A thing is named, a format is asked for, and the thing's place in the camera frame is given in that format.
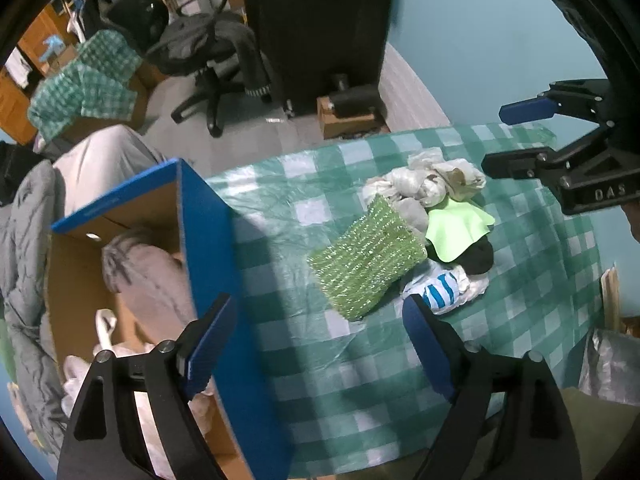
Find green checked cloth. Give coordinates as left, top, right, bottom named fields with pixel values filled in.
left=27, top=30, right=143, bottom=141

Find grey quilted blanket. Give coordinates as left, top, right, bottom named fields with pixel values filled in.
left=0, top=160, right=68, bottom=446

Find black roll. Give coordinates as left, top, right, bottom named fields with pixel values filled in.
left=332, top=74, right=386, bottom=120

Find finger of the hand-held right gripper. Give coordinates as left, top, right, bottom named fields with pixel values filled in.
left=481, top=127, right=626, bottom=187
left=499, top=79, right=616, bottom=128

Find dark jacket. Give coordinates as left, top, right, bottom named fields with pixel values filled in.
left=145, top=12, right=273, bottom=103

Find black clothing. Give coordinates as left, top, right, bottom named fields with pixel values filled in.
left=0, top=141, right=43, bottom=206

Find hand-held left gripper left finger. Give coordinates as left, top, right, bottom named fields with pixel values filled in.
left=56, top=292, right=238, bottom=480

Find grey mattress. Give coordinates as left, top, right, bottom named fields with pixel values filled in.
left=52, top=125, right=168, bottom=218

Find grey knit cloth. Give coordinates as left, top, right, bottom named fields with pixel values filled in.
left=101, top=227, right=198, bottom=356

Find wooden cabinet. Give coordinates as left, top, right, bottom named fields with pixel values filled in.
left=0, top=5, right=66, bottom=146

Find blue striped white plastic bag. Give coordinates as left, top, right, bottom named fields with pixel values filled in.
left=402, top=264, right=488, bottom=316

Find black office chair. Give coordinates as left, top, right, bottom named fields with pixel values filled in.
left=145, top=0, right=273, bottom=137

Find blue cardboard box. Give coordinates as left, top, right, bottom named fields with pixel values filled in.
left=44, top=158, right=292, bottom=480

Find black sock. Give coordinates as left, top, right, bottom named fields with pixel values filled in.
left=452, top=237, right=495, bottom=277

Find green glittery scrub cloth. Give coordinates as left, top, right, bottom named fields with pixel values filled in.
left=306, top=194, right=428, bottom=322

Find black helmet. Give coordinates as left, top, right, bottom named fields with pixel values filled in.
left=106, top=0, right=170, bottom=53

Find black cabinet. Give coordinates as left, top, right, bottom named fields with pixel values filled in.
left=235, top=0, right=398, bottom=116

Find small cardboard box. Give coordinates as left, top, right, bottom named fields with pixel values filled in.
left=316, top=95, right=391, bottom=139

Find large brown cardboard box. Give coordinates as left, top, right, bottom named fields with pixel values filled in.
left=55, top=60, right=168, bottom=146

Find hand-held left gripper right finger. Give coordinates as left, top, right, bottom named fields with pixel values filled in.
left=401, top=294, right=583, bottom=480

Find green checked tablecloth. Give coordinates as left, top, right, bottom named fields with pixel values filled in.
left=205, top=124, right=608, bottom=478

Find silver plastic bag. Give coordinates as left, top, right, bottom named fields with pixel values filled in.
left=577, top=327, right=640, bottom=406

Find clear plastic bags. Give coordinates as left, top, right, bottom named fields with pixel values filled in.
left=362, top=147, right=487, bottom=231

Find lime green cloth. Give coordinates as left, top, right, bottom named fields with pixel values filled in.
left=425, top=197, right=496, bottom=262

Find wooden frame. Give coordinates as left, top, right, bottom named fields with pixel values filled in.
left=600, top=265, right=640, bottom=336

